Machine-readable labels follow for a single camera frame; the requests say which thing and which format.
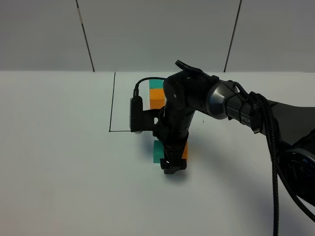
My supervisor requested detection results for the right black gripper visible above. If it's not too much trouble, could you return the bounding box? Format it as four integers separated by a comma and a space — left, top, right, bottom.
153, 107, 194, 175

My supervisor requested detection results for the teal template block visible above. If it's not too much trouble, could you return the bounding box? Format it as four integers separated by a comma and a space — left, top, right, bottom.
149, 79, 164, 89

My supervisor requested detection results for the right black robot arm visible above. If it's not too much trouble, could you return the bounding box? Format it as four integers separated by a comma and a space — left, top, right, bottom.
155, 61, 315, 212

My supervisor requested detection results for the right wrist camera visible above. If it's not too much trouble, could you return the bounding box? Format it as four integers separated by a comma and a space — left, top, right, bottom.
129, 96, 160, 133

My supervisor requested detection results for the right black camera cable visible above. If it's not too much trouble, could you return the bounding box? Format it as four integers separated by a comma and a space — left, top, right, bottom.
132, 77, 315, 236

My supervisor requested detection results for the orange template block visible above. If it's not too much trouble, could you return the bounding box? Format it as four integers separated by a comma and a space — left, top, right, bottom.
150, 88, 165, 109

